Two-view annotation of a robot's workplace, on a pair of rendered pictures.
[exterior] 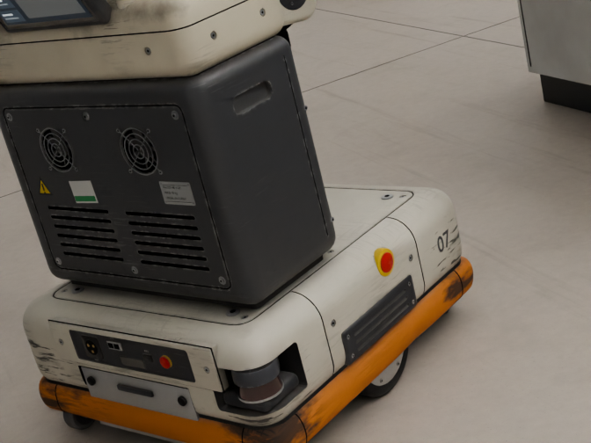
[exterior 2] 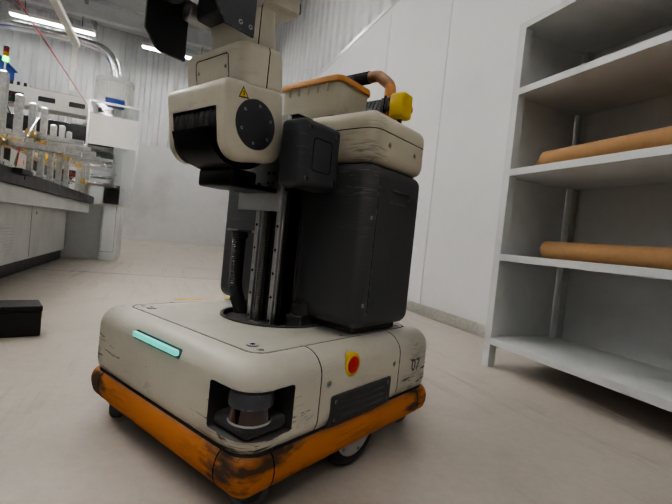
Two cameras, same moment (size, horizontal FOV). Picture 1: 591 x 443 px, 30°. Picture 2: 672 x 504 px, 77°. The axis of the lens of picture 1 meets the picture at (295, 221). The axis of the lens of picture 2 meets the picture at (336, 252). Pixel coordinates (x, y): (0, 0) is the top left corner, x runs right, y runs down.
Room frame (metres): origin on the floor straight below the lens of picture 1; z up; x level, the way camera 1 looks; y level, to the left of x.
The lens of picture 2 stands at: (3.11, 0.20, 0.50)
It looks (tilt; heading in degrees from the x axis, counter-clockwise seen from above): 2 degrees down; 176
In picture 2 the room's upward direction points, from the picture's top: 6 degrees clockwise
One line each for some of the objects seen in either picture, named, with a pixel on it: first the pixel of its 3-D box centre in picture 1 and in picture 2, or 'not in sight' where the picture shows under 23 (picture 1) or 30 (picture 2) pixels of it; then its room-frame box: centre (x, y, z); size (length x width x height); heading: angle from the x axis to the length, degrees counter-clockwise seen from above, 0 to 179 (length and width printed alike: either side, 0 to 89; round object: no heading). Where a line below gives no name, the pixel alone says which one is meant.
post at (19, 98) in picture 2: not in sight; (16, 138); (0.70, -1.45, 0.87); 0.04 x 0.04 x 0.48; 19
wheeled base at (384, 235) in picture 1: (251, 298); (269, 360); (1.98, 0.12, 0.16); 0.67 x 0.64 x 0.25; 137
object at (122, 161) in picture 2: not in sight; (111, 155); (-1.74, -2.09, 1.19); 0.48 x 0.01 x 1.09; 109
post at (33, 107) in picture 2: not in sight; (30, 143); (0.46, -1.53, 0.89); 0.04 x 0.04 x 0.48; 19
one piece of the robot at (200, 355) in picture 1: (132, 352); not in sight; (1.73, 0.33, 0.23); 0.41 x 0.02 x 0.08; 47
